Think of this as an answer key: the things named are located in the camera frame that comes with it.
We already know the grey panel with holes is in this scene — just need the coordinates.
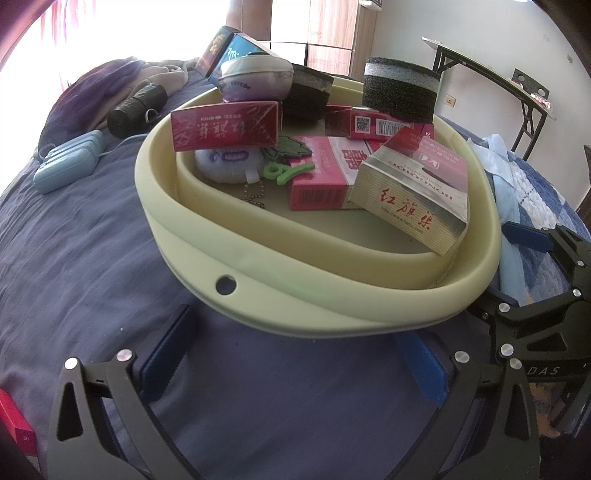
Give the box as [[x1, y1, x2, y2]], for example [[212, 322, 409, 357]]
[[512, 68, 552, 100]]

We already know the dark printed box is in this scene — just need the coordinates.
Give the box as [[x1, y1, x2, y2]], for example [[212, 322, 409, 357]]
[[195, 25, 241, 78]]

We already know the small red box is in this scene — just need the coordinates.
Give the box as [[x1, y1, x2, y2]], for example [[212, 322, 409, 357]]
[[0, 389, 32, 455]]

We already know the blue printed box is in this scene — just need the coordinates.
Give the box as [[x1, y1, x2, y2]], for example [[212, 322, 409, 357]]
[[208, 33, 273, 86]]

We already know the pink box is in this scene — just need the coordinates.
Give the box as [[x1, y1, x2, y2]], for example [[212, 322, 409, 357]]
[[288, 135, 377, 212]]

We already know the black-legged folding table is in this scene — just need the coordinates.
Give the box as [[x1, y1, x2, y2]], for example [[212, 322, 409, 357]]
[[422, 37, 557, 162]]

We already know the pale yellow collapsible basin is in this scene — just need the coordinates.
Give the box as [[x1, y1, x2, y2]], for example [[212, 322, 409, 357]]
[[135, 76, 502, 341]]

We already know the round zippered case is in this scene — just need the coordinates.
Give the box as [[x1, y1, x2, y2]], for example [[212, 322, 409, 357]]
[[218, 54, 294, 103]]

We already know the white plush with blue print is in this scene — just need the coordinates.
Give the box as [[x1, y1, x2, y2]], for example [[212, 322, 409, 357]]
[[194, 147, 265, 184]]

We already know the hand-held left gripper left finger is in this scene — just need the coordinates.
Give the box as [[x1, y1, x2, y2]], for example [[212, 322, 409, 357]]
[[46, 304, 195, 480]]

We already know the red box with clear wrap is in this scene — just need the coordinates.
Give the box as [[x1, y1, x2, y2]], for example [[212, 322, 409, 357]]
[[171, 99, 282, 153]]

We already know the dark grey foam cylinder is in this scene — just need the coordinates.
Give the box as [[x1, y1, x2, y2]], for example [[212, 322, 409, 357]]
[[362, 56, 438, 124], [281, 64, 334, 123]]

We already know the light blue cloth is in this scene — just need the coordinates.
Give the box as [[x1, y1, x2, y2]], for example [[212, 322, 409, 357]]
[[466, 134, 527, 305]]

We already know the silver and red box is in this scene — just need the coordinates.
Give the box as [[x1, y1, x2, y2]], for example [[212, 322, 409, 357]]
[[347, 127, 472, 256]]

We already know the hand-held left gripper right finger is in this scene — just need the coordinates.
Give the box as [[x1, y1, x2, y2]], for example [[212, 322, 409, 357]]
[[392, 330, 541, 480]]

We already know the light blue power strip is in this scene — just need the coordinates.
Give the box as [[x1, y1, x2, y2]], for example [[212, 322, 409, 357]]
[[33, 129, 106, 195]]

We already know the green leaf patch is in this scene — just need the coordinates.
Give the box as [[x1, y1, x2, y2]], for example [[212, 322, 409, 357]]
[[262, 135, 311, 163]]

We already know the wooden wardrobe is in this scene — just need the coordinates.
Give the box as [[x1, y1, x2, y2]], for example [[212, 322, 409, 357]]
[[307, 0, 377, 84]]

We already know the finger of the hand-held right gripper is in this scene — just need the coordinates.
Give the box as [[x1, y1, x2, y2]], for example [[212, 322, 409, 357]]
[[502, 220, 591, 300], [464, 286, 591, 366]]

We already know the dark red box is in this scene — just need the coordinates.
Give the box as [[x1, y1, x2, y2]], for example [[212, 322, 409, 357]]
[[324, 105, 435, 140]]

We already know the dark blue bedsheet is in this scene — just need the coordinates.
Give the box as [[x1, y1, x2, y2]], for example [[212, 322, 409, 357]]
[[0, 69, 509, 480]]

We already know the black folded umbrella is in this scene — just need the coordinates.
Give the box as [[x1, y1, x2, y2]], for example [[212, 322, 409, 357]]
[[107, 82, 168, 139]]

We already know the purple cloth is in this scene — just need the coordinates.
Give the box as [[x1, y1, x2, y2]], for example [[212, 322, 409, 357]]
[[39, 58, 148, 148]]

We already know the metal ball chain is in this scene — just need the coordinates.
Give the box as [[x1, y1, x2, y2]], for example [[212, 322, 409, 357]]
[[240, 180, 269, 209]]

